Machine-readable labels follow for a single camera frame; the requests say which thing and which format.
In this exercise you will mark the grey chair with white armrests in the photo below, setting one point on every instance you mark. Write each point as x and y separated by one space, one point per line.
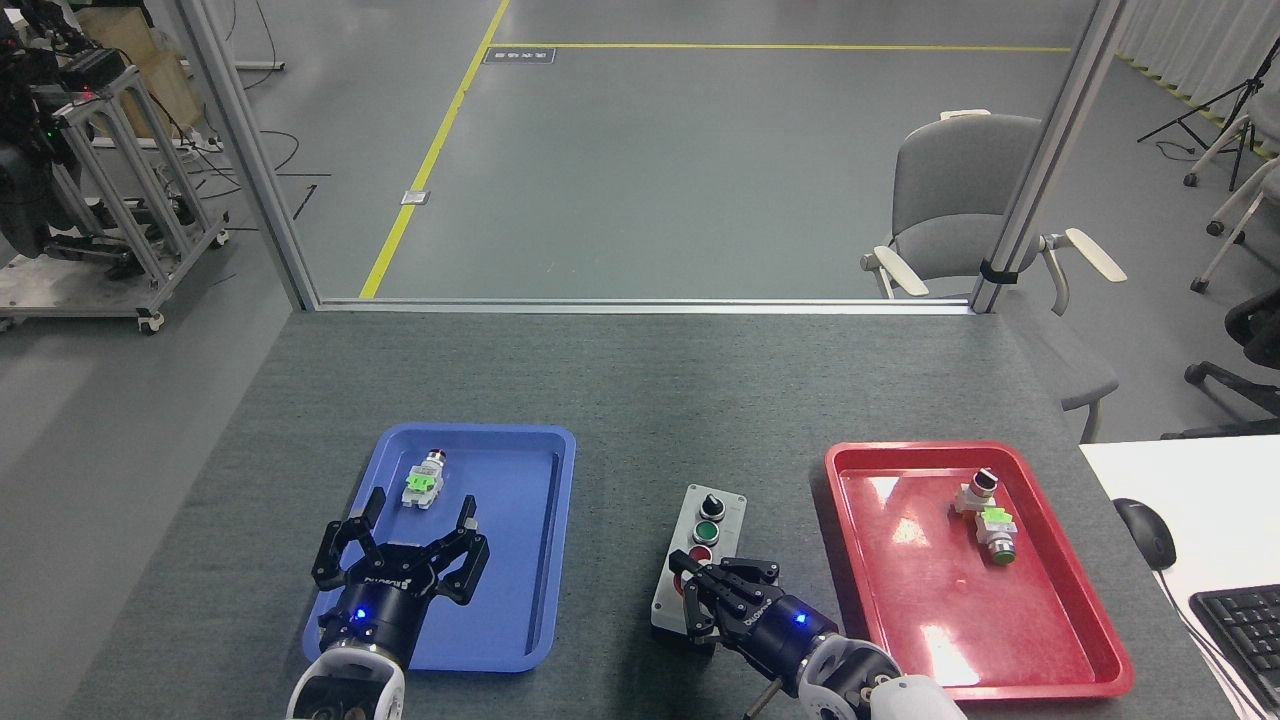
950 180

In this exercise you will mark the black tripod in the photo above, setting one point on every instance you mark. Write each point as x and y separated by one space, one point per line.
1235 100

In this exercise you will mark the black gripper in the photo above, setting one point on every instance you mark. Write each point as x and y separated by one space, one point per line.
375 610
785 630

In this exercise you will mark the green-headed push button switch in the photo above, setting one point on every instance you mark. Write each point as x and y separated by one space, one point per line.
998 530

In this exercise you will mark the silver aluminium rail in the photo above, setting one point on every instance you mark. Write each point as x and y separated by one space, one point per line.
640 304

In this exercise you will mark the blue plastic tray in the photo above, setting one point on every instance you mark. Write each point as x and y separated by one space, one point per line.
520 560

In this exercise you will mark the white wheeled chair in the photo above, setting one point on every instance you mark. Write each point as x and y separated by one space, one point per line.
1235 215
1237 128

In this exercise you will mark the silver floor socket plate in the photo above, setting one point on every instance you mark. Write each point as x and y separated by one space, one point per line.
415 197

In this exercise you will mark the white curtain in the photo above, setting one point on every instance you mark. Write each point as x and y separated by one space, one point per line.
1200 40

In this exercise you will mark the black computer mouse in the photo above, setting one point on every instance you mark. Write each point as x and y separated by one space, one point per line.
1145 532

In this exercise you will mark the black machine on cart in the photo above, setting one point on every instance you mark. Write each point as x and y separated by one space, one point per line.
25 190

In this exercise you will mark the silver aluminium post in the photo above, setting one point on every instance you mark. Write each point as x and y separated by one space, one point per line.
250 150
1050 150

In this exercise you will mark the red-headed push button switch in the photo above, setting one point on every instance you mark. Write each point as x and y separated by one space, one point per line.
422 485

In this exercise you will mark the brown cardboard box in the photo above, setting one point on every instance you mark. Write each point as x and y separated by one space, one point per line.
160 80

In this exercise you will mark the black office chair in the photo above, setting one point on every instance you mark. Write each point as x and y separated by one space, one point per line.
1255 325

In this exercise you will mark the grey control box with buttons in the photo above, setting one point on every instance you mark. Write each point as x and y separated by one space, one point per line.
715 512

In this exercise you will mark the aluminium frame cart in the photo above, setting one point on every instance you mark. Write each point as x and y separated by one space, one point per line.
130 200

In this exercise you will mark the dark floor label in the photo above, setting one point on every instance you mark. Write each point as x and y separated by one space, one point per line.
519 55

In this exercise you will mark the white desk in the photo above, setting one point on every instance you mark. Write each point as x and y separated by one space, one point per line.
1220 490

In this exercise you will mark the red plastic tray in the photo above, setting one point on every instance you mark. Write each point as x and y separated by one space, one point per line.
900 600

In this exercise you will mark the black keyboard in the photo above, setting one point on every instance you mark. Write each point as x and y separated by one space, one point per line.
1245 630

